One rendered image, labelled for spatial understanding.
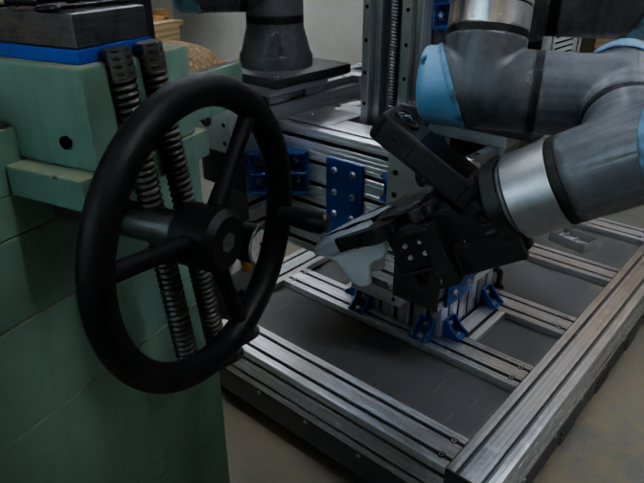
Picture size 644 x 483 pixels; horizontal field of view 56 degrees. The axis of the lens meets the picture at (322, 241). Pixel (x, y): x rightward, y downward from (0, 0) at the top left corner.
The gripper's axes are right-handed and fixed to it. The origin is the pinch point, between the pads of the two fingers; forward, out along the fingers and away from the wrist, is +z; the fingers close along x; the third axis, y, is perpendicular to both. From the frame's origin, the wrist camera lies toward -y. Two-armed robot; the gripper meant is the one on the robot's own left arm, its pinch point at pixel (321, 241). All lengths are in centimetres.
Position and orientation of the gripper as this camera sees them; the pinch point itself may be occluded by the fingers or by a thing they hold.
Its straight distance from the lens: 63.4
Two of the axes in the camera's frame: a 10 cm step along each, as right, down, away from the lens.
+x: 4.5, -4.0, 8.0
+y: 4.5, 8.7, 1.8
